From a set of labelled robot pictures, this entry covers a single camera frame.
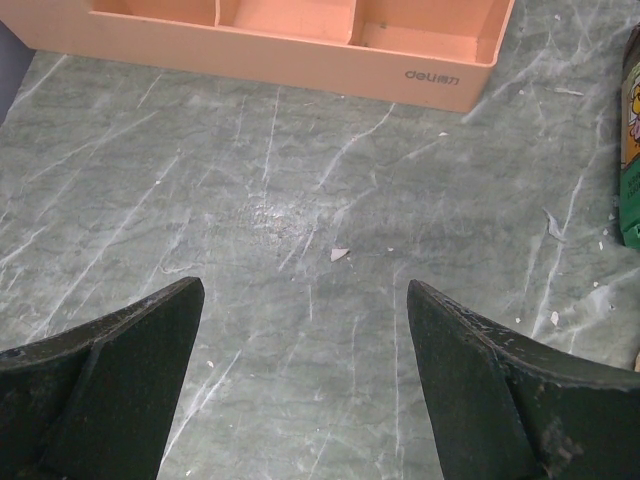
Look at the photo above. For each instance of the orange plastic file organizer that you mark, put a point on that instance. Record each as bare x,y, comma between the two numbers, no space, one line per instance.
435,54

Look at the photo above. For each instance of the green wrapped roll left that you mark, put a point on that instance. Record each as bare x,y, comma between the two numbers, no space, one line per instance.
629,164

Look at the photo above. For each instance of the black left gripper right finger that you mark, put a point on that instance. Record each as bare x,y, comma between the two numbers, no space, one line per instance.
504,406

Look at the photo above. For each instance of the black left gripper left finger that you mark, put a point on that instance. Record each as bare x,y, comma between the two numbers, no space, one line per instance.
98,400

